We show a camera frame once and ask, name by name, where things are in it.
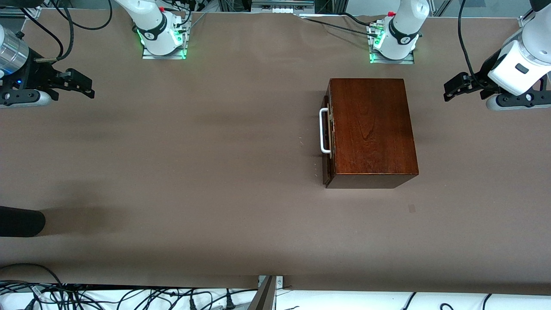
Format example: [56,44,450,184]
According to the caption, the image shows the grey metal beam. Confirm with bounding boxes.
[248,276,276,310]

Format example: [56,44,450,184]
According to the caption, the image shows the tangled black cables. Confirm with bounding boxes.
[0,280,259,310]

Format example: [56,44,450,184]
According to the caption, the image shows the black cylinder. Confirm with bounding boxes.
[0,206,46,238]

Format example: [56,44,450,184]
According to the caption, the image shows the brown table cover sheet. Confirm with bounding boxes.
[0,9,551,295]

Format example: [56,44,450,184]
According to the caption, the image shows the black cable with brass connector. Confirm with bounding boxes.
[35,0,76,63]

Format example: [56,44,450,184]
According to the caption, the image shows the dark brown wooden cabinet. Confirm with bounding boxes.
[323,78,419,189]

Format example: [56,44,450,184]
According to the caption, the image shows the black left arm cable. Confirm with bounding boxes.
[458,0,491,91]

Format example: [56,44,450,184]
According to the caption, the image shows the wooden drawer with white handle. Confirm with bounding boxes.
[319,93,334,186]

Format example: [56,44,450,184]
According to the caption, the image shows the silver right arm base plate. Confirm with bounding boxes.
[141,16,188,60]

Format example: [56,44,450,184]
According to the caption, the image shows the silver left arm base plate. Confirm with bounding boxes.
[367,22,416,65]

